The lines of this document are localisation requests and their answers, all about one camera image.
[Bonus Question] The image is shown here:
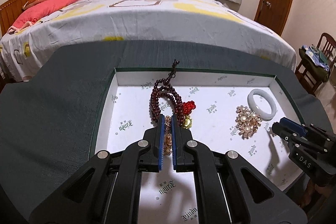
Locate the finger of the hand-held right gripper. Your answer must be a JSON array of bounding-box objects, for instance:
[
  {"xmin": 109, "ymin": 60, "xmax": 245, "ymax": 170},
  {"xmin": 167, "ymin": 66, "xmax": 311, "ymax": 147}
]
[
  {"xmin": 272, "ymin": 122, "xmax": 297, "ymax": 146},
  {"xmin": 279, "ymin": 117, "xmax": 309, "ymax": 137}
]

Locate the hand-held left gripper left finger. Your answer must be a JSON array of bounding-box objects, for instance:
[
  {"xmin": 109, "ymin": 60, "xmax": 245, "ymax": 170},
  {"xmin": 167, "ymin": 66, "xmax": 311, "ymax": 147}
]
[{"xmin": 29, "ymin": 114, "xmax": 166, "ymax": 224}]

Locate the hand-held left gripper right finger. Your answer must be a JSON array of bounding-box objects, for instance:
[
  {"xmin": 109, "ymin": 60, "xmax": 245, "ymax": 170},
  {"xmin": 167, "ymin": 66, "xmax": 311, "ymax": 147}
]
[{"xmin": 171, "ymin": 114, "xmax": 307, "ymax": 224}]

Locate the gold chain jewellery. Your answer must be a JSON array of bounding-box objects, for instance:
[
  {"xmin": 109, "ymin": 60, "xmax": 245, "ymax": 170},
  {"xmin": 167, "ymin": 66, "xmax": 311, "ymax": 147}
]
[{"xmin": 161, "ymin": 115, "xmax": 175, "ymax": 156}]

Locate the gold pendant with red cord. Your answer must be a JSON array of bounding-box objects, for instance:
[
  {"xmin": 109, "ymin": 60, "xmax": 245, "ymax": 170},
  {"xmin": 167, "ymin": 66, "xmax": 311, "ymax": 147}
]
[{"xmin": 180, "ymin": 101, "xmax": 196, "ymax": 130}]

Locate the large pearl flower brooch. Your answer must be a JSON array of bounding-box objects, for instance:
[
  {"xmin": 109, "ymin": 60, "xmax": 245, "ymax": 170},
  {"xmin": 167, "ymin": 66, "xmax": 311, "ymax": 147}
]
[{"xmin": 234, "ymin": 105, "xmax": 263, "ymax": 140}]

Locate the white jade bangle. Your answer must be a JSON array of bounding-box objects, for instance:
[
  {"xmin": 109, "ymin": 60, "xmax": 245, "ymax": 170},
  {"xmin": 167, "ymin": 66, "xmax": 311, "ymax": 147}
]
[{"xmin": 247, "ymin": 89, "xmax": 278, "ymax": 121}]

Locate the green box with white lining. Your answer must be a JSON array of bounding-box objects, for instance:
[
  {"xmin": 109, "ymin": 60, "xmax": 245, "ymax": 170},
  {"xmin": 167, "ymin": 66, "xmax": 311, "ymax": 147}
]
[{"xmin": 88, "ymin": 67, "xmax": 310, "ymax": 224}]

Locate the dark red bead necklace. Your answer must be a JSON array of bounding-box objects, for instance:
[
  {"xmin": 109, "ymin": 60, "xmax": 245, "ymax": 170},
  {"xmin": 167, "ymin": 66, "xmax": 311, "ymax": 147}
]
[{"xmin": 150, "ymin": 60, "xmax": 183, "ymax": 127}]

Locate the pile of clothes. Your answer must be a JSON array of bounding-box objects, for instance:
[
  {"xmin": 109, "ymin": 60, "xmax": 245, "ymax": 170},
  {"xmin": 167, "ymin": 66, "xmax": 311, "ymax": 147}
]
[{"xmin": 299, "ymin": 44, "xmax": 334, "ymax": 80}]

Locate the wooden chair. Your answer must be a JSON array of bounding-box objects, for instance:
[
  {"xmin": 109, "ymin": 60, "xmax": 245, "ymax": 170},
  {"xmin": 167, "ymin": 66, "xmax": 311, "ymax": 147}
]
[{"xmin": 295, "ymin": 33, "xmax": 336, "ymax": 94}]

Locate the dark grey tablecloth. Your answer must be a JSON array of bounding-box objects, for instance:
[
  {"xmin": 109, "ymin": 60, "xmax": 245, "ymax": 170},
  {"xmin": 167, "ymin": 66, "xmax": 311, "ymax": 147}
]
[{"xmin": 0, "ymin": 39, "xmax": 336, "ymax": 224}]

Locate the white patterned bed sheet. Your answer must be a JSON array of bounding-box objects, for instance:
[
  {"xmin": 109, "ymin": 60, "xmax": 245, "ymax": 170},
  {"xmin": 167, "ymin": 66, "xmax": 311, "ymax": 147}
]
[{"xmin": 0, "ymin": 0, "xmax": 297, "ymax": 83}]

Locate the pink pillow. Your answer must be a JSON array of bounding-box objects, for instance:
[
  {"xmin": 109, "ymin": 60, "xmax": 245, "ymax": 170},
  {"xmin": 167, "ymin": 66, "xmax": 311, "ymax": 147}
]
[{"xmin": 8, "ymin": 0, "xmax": 90, "ymax": 33}]

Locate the wooden bed headboard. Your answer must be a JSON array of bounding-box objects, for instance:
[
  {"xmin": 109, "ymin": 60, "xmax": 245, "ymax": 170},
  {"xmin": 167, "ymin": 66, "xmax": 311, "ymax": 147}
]
[{"xmin": 0, "ymin": 0, "xmax": 76, "ymax": 35}]

